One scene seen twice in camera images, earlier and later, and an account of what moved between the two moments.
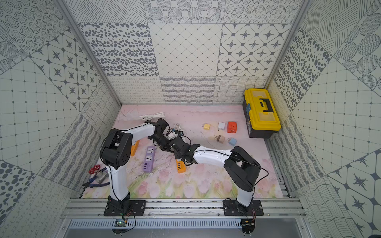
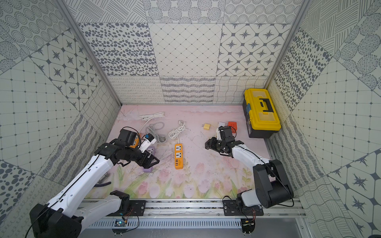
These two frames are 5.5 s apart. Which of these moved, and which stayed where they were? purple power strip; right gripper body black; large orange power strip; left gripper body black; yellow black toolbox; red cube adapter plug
Moved: right gripper body black; left gripper body black
Stayed: purple power strip; yellow black toolbox; large orange power strip; red cube adapter plug
